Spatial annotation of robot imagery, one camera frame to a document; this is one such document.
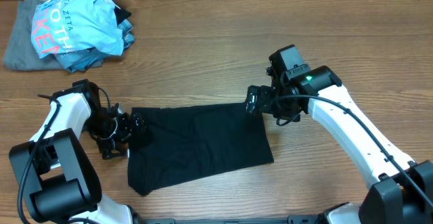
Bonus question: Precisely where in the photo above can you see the light blue printed t-shirt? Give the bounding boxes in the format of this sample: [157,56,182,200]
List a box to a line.
[30,0,124,58]

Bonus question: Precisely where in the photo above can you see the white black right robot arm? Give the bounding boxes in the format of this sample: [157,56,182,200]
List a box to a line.
[246,66,432,224]

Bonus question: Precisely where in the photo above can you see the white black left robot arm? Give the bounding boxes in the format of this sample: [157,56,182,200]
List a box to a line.
[9,79,146,223]

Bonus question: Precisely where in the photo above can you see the black t-shirt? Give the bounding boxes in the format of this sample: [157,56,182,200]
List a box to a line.
[127,103,274,196]

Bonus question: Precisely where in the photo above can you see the folded grey garment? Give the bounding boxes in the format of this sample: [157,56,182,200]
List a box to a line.
[3,0,65,71]

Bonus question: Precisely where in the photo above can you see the black garment in pile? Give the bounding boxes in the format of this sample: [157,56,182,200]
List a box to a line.
[114,7,132,26]

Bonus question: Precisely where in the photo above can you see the folded blue denim jeans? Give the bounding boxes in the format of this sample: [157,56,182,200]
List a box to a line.
[54,19,135,72]

